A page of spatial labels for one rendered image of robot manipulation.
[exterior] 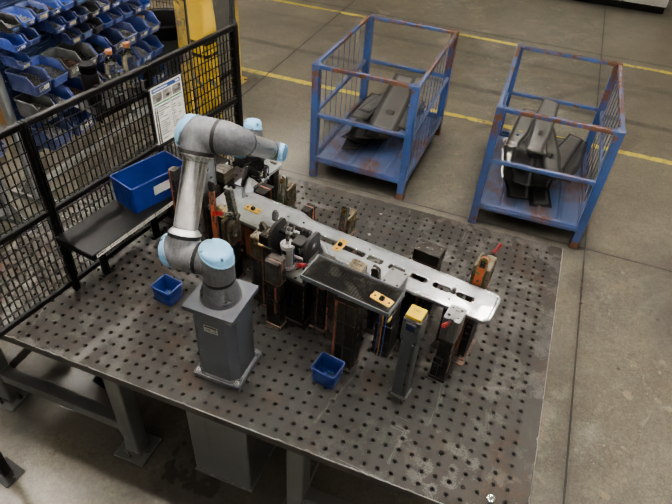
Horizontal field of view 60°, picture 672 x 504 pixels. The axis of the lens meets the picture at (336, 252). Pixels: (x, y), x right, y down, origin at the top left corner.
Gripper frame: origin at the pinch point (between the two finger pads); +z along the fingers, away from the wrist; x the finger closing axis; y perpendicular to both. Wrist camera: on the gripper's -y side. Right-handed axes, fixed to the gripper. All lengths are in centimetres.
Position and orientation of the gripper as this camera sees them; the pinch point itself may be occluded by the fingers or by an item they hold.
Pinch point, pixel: (251, 190)
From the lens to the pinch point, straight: 266.2
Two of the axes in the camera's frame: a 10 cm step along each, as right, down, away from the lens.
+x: 5.0, -5.5, 6.7
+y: 8.7, 3.6, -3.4
